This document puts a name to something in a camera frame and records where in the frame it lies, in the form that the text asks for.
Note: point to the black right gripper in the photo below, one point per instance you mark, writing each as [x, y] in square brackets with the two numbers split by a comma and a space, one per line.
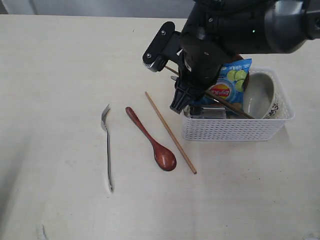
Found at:
[214, 33]

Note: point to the dark wooden chopstick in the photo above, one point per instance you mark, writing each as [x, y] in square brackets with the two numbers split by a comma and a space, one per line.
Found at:
[225, 103]

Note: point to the white perforated plastic basket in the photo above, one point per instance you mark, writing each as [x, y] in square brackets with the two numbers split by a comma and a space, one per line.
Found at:
[240, 130]

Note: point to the red-brown wooden spoon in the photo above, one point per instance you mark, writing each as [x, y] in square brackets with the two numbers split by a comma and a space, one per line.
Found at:
[164, 158]

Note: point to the light wooden chopstick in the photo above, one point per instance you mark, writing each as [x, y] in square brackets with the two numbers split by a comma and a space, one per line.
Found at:
[173, 137]

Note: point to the silver metal fork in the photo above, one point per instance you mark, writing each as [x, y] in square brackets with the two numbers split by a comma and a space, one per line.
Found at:
[104, 126]

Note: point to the silver table knife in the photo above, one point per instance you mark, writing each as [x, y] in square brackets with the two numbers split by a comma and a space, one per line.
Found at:
[174, 78]

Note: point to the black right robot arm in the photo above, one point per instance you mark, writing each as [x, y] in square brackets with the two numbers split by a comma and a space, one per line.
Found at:
[289, 24]

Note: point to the shiny steel cup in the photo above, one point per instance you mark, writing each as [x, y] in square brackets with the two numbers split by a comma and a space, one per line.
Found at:
[206, 112]

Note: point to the blue chips bag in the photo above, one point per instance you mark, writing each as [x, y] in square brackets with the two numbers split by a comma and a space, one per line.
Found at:
[227, 86]

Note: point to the brown round plate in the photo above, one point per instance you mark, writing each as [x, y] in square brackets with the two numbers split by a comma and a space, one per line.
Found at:
[244, 74]

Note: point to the white floral ceramic bowl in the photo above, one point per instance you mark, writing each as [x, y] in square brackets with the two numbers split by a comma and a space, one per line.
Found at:
[260, 99]

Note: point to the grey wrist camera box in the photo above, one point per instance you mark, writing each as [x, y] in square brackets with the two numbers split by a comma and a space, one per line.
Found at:
[164, 47]

